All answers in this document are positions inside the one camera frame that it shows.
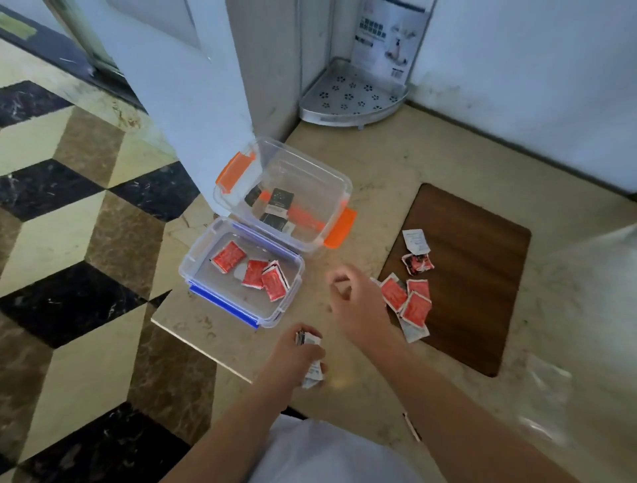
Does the person's right hand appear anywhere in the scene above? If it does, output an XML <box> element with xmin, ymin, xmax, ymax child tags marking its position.
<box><xmin>326</xmin><ymin>265</ymin><xmax>400</xmax><ymax>357</ymax></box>

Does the person's left hand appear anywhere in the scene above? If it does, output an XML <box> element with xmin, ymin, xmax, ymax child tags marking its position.
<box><xmin>259</xmin><ymin>323</ymin><xmax>329</xmax><ymax>405</ymax></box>

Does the handful of white sachets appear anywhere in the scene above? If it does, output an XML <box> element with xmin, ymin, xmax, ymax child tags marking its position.
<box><xmin>295</xmin><ymin>331</ymin><xmax>325</xmax><ymax>390</ymax></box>

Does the person's left forearm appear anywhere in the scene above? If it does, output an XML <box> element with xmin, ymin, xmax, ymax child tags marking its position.
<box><xmin>160</xmin><ymin>372</ymin><xmax>299</xmax><ymax>483</ymax></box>

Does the person's right forearm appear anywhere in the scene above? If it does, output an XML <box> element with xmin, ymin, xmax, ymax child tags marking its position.
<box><xmin>366</xmin><ymin>337</ymin><xmax>580</xmax><ymax>483</ymax></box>

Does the white sachet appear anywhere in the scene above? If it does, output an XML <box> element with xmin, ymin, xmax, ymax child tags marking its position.
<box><xmin>397</xmin><ymin>313</ymin><xmax>431</xmax><ymax>344</ymax></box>
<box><xmin>402</xmin><ymin>229</ymin><xmax>432</xmax><ymax>256</ymax></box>

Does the clear box with blue clips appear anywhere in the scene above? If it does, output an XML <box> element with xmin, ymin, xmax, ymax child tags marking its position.
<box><xmin>178</xmin><ymin>216</ymin><xmax>305</xmax><ymax>330</ymax></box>

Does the dark red sachet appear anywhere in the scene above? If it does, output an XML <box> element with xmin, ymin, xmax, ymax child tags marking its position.
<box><xmin>401</xmin><ymin>253</ymin><xmax>435</xmax><ymax>277</ymax></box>

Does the clear box with orange clips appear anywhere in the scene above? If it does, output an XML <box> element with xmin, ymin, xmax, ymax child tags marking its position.
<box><xmin>214</xmin><ymin>137</ymin><xmax>358</xmax><ymax>255</ymax></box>

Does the person's white shirt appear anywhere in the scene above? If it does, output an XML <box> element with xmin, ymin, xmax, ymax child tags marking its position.
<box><xmin>248</xmin><ymin>414</ymin><xmax>423</xmax><ymax>483</ymax></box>

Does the brown wooden board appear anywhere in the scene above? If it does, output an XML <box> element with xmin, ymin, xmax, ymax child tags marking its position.
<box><xmin>377</xmin><ymin>183</ymin><xmax>532</xmax><ymax>378</ymax></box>

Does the metal corner shelf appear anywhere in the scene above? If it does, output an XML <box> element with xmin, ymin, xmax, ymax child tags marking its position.
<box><xmin>299</xmin><ymin>57</ymin><xmax>410</xmax><ymax>131</ymax></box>

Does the white door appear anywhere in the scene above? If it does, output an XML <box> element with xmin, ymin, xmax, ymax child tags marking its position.
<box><xmin>45</xmin><ymin>0</ymin><xmax>255</xmax><ymax>218</ymax></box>

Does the printed packaging card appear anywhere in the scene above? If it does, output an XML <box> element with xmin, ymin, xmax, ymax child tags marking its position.
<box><xmin>350</xmin><ymin>0</ymin><xmax>435</xmax><ymax>84</ymax></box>

